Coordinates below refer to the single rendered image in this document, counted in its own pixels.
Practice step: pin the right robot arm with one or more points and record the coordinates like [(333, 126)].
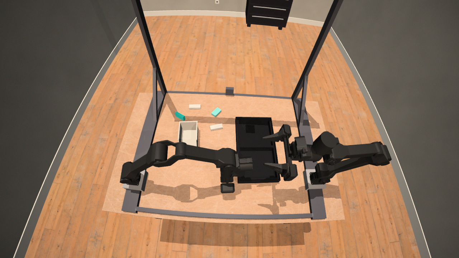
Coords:
[(225, 158)]

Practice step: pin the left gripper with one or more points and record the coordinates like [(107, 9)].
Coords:
[(287, 170)]

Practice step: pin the black metal frame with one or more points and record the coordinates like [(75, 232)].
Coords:
[(302, 83)]

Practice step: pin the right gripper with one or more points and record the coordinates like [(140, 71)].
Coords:
[(227, 187)]

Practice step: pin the teal rectangular block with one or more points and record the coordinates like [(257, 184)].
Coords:
[(216, 112), (180, 116)]

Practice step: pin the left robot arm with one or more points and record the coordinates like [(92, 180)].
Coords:
[(328, 147)]

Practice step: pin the white open-top bin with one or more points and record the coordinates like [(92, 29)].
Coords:
[(188, 132)]

